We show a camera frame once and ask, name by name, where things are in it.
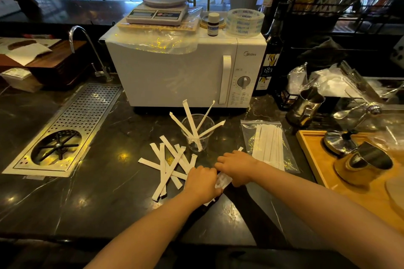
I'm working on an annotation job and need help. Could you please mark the steel spoon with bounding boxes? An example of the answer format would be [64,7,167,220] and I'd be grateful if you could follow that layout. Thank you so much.
[333,103,369,120]

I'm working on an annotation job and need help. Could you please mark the gold-rimmed jar lid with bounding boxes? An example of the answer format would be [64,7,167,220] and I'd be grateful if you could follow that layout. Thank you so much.
[199,14,227,30]

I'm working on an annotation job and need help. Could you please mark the white paper napkin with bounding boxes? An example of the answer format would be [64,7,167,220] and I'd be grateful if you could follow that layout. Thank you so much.
[4,43,52,67]

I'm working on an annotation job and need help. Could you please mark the wide white wrapped straw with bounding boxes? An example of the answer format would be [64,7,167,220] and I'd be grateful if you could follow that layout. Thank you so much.
[182,99,203,151]

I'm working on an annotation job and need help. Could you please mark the white microwave oven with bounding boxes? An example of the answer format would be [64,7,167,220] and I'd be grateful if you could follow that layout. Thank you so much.
[102,17,267,109]

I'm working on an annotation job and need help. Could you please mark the clear plastic sheet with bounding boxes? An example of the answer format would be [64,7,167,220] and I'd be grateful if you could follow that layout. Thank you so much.
[100,7,204,55]

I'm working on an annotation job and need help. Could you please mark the pile of white paper wrappers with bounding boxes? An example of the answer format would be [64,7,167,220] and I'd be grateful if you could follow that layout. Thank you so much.
[138,135,199,202]

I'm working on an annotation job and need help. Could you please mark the black wire rack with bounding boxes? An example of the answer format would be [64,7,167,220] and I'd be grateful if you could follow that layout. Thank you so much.
[280,0,404,58]

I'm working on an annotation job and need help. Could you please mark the plastic bag of wrapped straws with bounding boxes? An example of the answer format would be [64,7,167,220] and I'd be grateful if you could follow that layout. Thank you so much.
[241,120,300,174]

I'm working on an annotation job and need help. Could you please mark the dark syrup bottle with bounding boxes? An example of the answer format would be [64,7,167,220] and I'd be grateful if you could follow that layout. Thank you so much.
[252,2,288,97]

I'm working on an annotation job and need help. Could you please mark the steel lid with black knob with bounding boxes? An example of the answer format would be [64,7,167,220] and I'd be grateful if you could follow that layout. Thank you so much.
[323,129,359,156]

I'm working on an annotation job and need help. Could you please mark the steel drip tray rinser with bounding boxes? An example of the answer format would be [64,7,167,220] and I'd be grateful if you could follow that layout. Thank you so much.
[1,83,123,178]

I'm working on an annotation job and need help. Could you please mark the clear plastic cup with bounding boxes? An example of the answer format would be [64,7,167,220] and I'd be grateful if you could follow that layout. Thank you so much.
[181,114,215,153]

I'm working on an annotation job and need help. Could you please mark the steel bar strainer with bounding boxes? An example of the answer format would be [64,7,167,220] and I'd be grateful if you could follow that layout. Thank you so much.
[353,103,383,131]

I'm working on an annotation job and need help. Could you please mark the dark wooden board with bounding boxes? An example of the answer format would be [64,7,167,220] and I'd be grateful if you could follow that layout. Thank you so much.
[0,37,92,90]

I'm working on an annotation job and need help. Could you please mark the paper-wrapped straw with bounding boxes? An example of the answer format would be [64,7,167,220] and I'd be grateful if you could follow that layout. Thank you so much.
[203,147,244,207]

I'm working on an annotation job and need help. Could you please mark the clear tape roll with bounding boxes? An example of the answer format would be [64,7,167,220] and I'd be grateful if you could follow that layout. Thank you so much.
[226,8,265,37]

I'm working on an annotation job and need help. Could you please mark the crumpled clear plastic bag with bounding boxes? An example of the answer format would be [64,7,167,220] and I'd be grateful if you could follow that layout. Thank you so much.
[287,61,384,105]

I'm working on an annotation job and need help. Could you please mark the small brown bottle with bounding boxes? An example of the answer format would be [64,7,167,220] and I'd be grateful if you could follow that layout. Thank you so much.
[207,12,220,37]

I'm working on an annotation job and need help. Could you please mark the person's right forearm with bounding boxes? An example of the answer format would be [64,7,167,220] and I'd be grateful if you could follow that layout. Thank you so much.
[251,165,404,269]

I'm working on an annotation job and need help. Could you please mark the person's left hand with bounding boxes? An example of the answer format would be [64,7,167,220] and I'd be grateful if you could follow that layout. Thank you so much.
[183,166,223,206]

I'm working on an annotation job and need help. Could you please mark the large steel milk pitcher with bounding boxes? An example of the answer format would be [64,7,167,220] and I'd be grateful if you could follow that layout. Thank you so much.
[333,141,394,188]

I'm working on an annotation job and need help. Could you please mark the person's left forearm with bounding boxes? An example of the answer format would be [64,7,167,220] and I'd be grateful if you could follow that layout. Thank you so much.
[85,196,202,269]

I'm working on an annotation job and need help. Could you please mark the person's right hand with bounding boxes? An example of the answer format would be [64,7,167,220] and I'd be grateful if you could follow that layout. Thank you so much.
[214,150,262,187]

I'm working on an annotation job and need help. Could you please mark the chrome faucet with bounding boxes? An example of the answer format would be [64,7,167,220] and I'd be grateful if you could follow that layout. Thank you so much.
[68,25,114,83]

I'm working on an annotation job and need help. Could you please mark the clear plastic food box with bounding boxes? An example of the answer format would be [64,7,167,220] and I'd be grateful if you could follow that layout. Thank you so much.
[0,68,44,93]

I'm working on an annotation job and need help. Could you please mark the thin white wrapped straw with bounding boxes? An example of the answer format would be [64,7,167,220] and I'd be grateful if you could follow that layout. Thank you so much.
[196,100,216,131]
[198,120,226,139]
[169,112,195,141]

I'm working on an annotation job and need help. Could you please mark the small steel milk pitcher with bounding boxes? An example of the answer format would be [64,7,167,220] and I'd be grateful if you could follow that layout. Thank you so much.
[285,87,326,128]

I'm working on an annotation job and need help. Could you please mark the wooden tray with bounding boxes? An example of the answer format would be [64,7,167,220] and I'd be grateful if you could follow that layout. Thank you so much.
[296,130,404,233]

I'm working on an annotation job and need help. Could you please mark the digital kitchen scale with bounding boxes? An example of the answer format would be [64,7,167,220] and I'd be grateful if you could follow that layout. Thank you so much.
[126,0,189,26]

